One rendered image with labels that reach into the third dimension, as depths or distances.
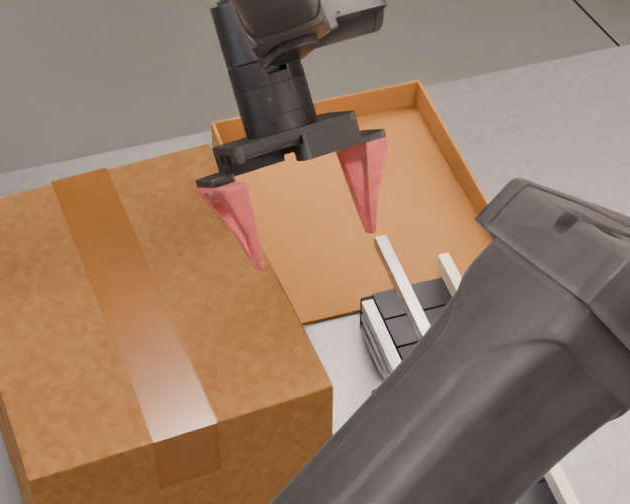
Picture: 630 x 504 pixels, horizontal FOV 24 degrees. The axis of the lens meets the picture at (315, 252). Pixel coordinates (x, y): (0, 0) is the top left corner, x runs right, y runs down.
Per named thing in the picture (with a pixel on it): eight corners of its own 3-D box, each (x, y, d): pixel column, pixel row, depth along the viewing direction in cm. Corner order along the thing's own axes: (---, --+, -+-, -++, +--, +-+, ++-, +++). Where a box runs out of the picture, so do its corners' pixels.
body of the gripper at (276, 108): (362, 133, 112) (337, 39, 111) (241, 171, 109) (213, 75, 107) (332, 134, 118) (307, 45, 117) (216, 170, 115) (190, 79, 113)
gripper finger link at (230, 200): (333, 253, 111) (300, 135, 110) (247, 283, 109) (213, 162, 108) (302, 248, 118) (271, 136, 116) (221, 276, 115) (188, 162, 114)
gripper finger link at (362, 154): (413, 226, 114) (381, 110, 112) (331, 254, 111) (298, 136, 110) (378, 222, 120) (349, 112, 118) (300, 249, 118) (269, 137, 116)
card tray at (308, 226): (513, 275, 159) (516, 250, 156) (284, 329, 153) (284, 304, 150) (417, 104, 179) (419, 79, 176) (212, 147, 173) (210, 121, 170)
